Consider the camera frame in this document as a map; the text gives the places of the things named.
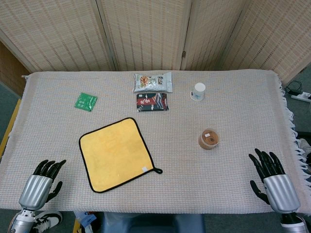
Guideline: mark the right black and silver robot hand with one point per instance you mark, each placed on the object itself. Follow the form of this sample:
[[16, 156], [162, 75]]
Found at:
[[279, 191]]

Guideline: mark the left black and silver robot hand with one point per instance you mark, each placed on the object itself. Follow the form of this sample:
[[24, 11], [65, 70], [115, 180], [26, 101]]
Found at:
[[35, 189]]

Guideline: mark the yellow cloth black trim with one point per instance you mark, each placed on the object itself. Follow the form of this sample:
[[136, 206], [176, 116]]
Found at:
[[116, 153]]

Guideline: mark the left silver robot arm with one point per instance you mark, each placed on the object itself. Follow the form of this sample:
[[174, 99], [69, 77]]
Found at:
[[20, 221]]

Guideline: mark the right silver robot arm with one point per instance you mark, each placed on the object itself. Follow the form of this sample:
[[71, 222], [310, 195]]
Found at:
[[291, 222]]

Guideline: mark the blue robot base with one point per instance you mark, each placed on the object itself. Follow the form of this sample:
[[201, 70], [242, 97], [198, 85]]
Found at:
[[150, 223]]

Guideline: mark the black and white sneaker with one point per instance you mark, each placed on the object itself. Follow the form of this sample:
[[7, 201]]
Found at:
[[48, 218]]

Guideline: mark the yellow floor tape strip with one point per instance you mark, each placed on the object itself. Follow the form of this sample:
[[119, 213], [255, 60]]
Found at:
[[9, 128]]

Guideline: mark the clear jar of rubber bands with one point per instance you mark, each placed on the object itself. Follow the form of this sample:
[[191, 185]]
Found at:
[[209, 139]]

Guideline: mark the beige waffle weave tablecloth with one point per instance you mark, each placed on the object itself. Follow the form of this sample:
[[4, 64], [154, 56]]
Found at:
[[184, 174]]

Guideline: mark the white power strip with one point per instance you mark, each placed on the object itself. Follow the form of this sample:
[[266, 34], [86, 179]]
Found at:
[[301, 96]]

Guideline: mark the green flat packet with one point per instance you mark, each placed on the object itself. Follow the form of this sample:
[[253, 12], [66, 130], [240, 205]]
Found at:
[[85, 102]]

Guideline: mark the white paper cup blue flower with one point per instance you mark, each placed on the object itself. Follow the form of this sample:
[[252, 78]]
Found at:
[[198, 92]]

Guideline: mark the dark red snack package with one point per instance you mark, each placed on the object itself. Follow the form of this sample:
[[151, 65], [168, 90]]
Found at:
[[152, 102]]

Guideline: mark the woven bamboo screen panel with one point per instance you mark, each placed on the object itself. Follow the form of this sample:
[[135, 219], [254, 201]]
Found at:
[[277, 41], [53, 34], [145, 34], [209, 34]]

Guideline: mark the white snack bag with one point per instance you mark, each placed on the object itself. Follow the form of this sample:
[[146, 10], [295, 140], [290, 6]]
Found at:
[[153, 82]]

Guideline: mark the brass screen hinge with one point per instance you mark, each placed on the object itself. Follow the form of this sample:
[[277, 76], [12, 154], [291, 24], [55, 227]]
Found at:
[[184, 54]]

